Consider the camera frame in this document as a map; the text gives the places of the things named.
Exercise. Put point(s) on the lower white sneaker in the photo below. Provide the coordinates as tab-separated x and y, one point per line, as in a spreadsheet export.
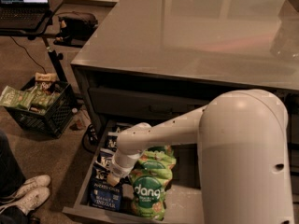
30	201

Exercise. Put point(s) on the person's leg in dark trousers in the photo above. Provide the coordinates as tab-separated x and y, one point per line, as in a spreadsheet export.
11	176

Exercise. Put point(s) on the closed top drawer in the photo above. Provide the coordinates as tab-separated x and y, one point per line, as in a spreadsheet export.
140	105

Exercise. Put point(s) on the grey counter cabinet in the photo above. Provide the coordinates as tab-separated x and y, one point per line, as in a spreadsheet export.
195	49

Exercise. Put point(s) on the black laptop stand table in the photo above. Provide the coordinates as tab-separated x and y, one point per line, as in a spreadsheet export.
41	32

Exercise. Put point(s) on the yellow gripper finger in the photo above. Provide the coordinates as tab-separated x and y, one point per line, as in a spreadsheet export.
113	180

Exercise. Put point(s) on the black plastic crate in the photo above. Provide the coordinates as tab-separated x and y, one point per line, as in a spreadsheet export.
55	119

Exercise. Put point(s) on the upper white sneaker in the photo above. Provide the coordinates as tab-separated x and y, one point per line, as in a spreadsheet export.
31	184

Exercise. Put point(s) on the open middle drawer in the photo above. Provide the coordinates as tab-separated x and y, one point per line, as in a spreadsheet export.
183	199

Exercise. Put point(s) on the green snack bag on crate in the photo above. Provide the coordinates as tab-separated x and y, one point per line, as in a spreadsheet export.
13	98

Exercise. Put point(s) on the white sneaker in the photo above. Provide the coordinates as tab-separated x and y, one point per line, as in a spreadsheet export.
30	201
31	184

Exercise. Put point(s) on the dark bag on floor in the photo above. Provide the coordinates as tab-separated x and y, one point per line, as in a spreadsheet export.
75	28

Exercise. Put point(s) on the green dang chip bag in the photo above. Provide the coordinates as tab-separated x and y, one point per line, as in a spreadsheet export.
165	149
149	189
155	160

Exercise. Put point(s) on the front green Dang chip bag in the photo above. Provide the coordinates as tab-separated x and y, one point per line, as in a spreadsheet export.
149	189

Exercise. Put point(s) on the brown snack bag in crate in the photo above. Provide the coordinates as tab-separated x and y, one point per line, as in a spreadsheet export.
44	81

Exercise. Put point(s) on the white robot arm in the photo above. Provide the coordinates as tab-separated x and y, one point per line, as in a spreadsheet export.
241	139

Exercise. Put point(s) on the open laptop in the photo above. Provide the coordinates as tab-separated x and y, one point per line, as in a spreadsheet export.
23	14

